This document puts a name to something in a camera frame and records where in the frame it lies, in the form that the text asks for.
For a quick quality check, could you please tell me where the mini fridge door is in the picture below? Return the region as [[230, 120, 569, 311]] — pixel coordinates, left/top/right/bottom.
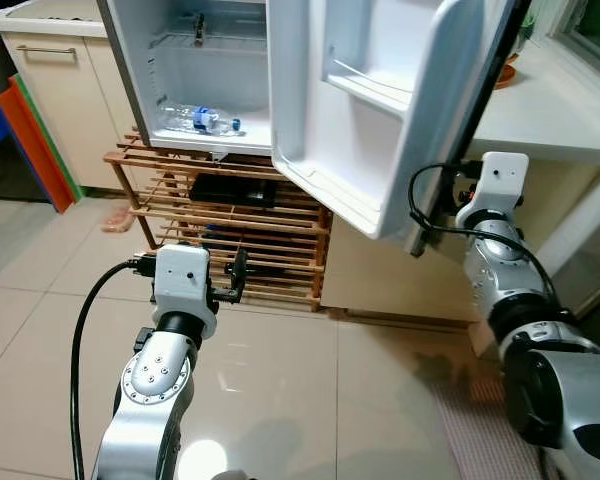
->
[[267, 0, 534, 257]]

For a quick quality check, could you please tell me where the small clear plastic bottle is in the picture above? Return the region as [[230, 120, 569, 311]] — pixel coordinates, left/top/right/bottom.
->
[[159, 102, 244, 137]]

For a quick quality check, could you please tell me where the black mini fridge white inside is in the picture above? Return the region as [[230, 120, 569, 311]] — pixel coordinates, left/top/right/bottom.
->
[[98, 0, 277, 162]]

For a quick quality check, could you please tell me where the slim black object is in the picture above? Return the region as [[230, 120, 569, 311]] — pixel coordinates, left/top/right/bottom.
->
[[224, 261, 282, 280]]

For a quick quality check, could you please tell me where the flat black box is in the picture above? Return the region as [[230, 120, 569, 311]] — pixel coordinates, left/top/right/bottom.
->
[[189, 174, 279, 210]]

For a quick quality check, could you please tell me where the orange saucer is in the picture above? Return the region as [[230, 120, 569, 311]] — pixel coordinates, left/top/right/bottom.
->
[[494, 64, 519, 90]]

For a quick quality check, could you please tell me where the pink slipper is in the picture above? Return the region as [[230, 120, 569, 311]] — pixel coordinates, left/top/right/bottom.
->
[[101, 209, 132, 234]]

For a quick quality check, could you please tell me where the wooden slatted rack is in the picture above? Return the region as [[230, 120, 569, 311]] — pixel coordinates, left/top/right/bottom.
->
[[104, 129, 332, 312]]

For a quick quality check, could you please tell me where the green mug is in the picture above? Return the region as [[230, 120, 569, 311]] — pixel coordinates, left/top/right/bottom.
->
[[512, 8, 537, 59]]

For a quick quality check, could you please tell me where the glass window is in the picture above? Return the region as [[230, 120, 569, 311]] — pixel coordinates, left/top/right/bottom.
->
[[560, 0, 600, 81]]

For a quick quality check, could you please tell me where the orange flat board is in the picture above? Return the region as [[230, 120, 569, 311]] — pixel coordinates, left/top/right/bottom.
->
[[0, 78, 76, 212]]

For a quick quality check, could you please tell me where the green flat board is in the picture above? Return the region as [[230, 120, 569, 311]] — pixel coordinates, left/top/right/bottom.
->
[[12, 74, 85, 198]]

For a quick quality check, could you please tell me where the narrow beige drawer front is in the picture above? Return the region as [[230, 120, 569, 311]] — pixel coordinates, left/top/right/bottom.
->
[[1, 30, 103, 193]]

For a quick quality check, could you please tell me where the beige textured floor mat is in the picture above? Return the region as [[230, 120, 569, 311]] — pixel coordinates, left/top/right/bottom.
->
[[419, 374, 547, 480]]

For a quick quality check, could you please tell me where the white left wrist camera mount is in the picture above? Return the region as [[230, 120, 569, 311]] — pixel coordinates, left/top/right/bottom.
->
[[152, 244, 220, 342]]

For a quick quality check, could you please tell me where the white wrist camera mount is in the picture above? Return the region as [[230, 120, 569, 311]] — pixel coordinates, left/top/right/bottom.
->
[[474, 151, 530, 217], [152, 244, 220, 342]]

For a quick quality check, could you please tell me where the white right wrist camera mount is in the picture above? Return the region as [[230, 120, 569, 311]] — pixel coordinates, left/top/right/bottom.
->
[[474, 151, 530, 217]]

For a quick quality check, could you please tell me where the wire fridge shelf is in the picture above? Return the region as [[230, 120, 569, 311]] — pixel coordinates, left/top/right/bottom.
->
[[144, 27, 272, 54]]

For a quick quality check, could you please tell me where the short steel drawer handle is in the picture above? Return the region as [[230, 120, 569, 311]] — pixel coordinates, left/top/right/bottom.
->
[[17, 44, 79, 57]]

